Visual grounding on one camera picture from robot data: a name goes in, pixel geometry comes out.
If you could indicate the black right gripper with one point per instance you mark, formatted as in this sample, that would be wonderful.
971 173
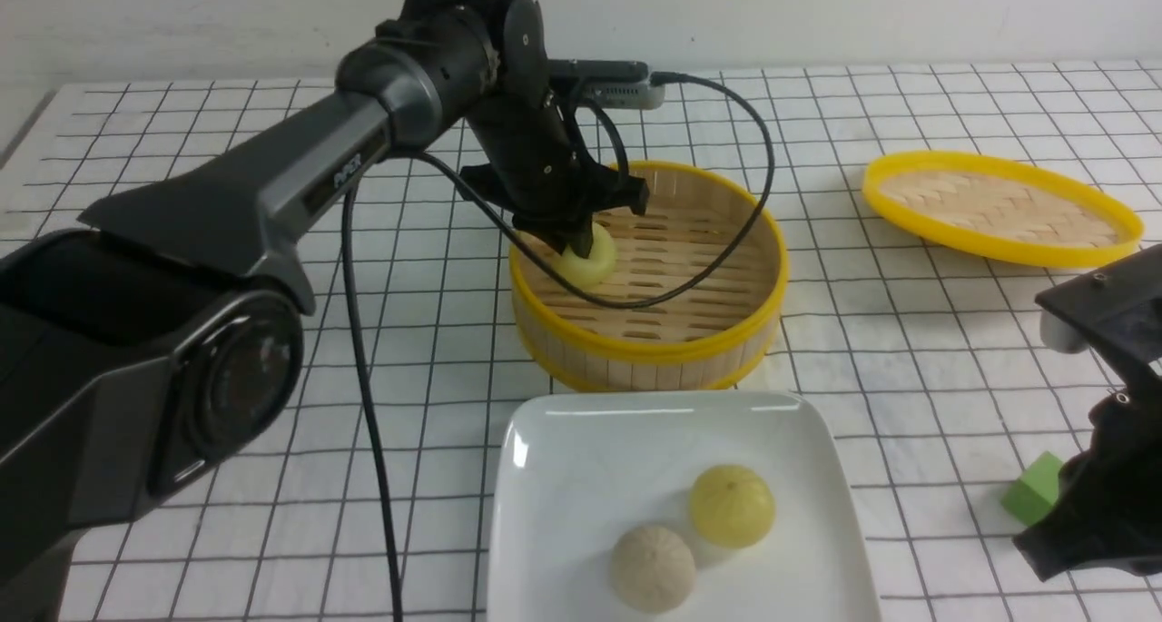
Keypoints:
1108 513

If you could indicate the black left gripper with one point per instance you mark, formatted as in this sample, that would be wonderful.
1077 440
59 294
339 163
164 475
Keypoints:
539 169

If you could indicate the yellow steamed bun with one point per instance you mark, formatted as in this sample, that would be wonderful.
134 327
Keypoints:
731 506
586 272

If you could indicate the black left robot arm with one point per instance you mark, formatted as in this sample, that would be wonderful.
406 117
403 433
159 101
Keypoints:
165 333

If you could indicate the white square plate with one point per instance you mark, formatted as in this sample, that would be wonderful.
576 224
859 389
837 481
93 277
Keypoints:
578 471

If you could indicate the beige steamed bun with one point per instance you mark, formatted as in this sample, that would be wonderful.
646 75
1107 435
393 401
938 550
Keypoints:
652 569

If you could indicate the green cube block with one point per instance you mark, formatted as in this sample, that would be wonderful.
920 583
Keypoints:
1029 499

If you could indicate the yellow-rimmed bamboo steamer basket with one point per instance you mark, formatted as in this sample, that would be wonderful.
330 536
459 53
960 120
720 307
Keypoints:
708 338

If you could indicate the white grid-pattern tablecloth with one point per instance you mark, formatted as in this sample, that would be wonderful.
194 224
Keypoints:
926 364

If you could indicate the yellow-rimmed bamboo steamer lid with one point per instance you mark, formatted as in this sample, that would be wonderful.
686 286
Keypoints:
1001 210

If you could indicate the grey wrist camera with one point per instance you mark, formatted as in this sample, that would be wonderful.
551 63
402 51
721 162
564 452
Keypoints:
612 84

